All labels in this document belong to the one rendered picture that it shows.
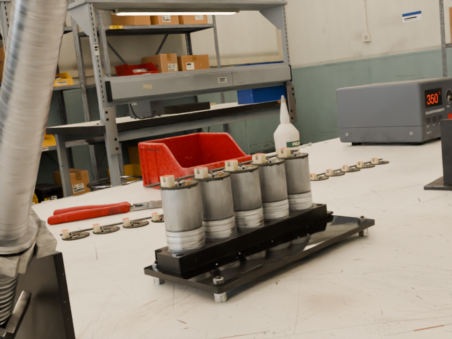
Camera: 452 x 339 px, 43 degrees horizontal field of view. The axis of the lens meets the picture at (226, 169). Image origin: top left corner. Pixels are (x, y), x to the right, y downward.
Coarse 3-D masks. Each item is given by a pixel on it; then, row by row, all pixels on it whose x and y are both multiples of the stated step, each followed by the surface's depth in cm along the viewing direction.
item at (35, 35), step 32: (32, 0) 11; (64, 0) 12; (32, 32) 12; (32, 64) 12; (0, 96) 13; (32, 96) 13; (0, 128) 13; (32, 128) 13; (0, 160) 14; (32, 160) 14; (0, 192) 14; (32, 192) 14; (0, 224) 14; (32, 224) 16; (0, 288) 16; (0, 320) 17
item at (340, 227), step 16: (320, 224) 42; (336, 224) 42; (352, 224) 41; (368, 224) 41; (272, 240) 40; (288, 240) 39; (304, 240) 39; (320, 240) 38; (336, 240) 39; (240, 256) 37; (256, 256) 36; (272, 256) 36; (288, 256) 36; (144, 272) 36; (160, 272) 35; (192, 272) 34; (208, 272) 34; (224, 272) 34; (240, 272) 34; (256, 272) 33; (208, 288) 32; (224, 288) 32
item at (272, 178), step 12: (264, 168) 41; (276, 168) 41; (264, 180) 41; (276, 180) 41; (264, 192) 41; (276, 192) 41; (264, 204) 41; (276, 204) 41; (288, 204) 42; (264, 216) 41; (276, 216) 41; (288, 216) 42
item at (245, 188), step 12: (240, 180) 39; (252, 180) 39; (240, 192) 39; (252, 192) 39; (240, 204) 39; (252, 204) 39; (240, 216) 39; (252, 216) 39; (240, 228) 39; (252, 228) 39
